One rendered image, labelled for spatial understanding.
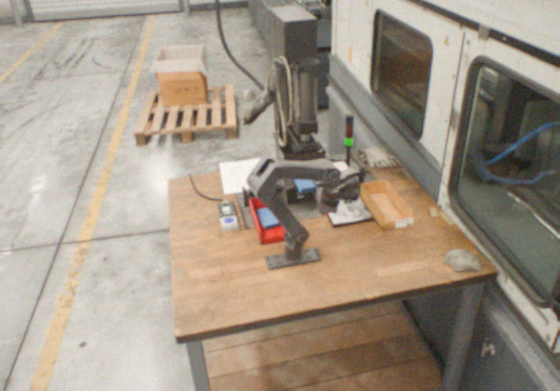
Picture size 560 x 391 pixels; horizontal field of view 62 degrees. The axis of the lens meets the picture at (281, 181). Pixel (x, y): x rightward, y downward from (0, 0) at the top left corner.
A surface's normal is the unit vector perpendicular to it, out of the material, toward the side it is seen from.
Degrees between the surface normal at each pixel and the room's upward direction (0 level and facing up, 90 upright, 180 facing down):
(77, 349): 0
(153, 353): 0
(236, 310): 0
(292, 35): 90
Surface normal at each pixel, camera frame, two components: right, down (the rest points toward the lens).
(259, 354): -0.04, -0.86
